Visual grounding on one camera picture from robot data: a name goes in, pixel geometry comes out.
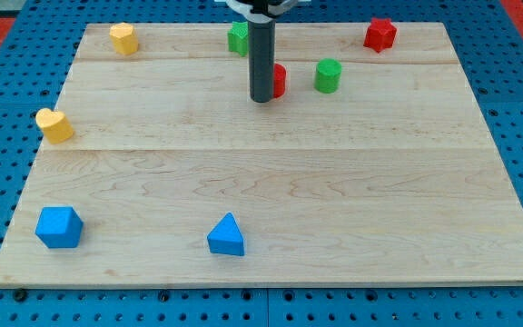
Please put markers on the red cylinder block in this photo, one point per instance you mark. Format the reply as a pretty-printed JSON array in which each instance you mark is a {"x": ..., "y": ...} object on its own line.
[{"x": 279, "y": 80}]

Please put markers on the red star block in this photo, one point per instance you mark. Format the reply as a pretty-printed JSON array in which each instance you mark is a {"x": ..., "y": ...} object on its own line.
[{"x": 380, "y": 34}]

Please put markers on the white and black rod mount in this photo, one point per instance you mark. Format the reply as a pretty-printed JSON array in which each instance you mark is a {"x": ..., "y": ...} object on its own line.
[{"x": 261, "y": 10}]

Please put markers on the yellow heart block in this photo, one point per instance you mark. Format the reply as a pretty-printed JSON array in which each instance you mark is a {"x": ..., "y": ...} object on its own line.
[{"x": 54, "y": 125}]

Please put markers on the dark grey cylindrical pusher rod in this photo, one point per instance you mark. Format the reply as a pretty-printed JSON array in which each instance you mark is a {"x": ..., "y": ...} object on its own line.
[{"x": 261, "y": 60}]

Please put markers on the blue triangle block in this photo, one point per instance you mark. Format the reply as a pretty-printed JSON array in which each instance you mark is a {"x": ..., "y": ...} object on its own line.
[{"x": 226, "y": 237}]

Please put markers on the green cylinder block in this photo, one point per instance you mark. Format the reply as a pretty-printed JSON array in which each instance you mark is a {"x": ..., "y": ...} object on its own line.
[{"x": 327, "y": 75}]

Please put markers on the blue cube block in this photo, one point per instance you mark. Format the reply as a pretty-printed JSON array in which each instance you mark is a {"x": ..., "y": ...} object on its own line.
[{"x": 59, "y": 227}]

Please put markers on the yellow pentagon block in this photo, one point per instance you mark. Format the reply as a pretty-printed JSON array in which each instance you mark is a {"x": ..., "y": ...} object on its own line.
[{"x": 124, "y": 39}]

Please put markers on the light wooden board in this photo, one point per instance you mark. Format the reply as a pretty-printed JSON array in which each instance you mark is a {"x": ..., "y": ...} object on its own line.
[{"x": 393, "y": 180}]

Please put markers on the green star block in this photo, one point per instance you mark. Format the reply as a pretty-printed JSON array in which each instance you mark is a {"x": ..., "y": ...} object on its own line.
[{"x": 238, "y": 38}]

